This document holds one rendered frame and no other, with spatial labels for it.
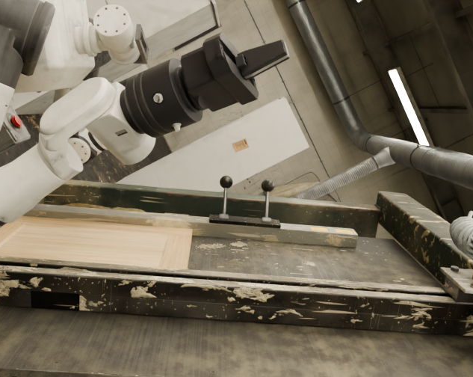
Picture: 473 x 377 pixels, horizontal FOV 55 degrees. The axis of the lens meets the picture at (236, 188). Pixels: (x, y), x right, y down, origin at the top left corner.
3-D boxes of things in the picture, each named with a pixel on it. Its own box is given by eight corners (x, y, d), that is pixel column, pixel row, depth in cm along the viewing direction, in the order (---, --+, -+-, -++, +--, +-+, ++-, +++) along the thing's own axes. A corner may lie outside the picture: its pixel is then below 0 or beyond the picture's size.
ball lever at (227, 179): (216, 222, 130) (220, 176, 133) (229, 223, 130) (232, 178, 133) (217, 219, 126) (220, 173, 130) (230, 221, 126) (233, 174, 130)
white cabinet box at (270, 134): (124, 177, 544) (279, 97, 528) (148, 220, 553) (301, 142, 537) (110, 186, 484) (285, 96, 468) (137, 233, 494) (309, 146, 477)
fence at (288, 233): (19, 215, 128) (19, 202, 127) (350, 241, 134) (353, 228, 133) (11, 221, 123) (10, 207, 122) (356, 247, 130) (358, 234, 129)
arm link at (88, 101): (109, 90, 58) (24, 150, 58) (149, 135, 64) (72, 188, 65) (101, 66, 62) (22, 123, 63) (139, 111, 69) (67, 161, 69)
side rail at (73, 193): (50, 209, 154) (50, 177, 151) (369, 234, 161) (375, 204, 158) (43, 215, 148) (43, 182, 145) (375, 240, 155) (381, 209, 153)
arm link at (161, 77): (213, 10, 53) (128, 50, 57) (229, 82, 51) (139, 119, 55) (250, 58, 65) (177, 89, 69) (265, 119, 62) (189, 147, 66)
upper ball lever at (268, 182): (258, 225, 130) (260, 180, 134) (271, 227, 131) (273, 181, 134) (260, 223, 127) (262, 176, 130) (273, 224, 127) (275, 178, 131)
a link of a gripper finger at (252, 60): (289, 59, 55) (243, 78, 57) (283, 37, 56) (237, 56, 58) (285, 53, 54) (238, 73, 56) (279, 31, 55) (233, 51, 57)
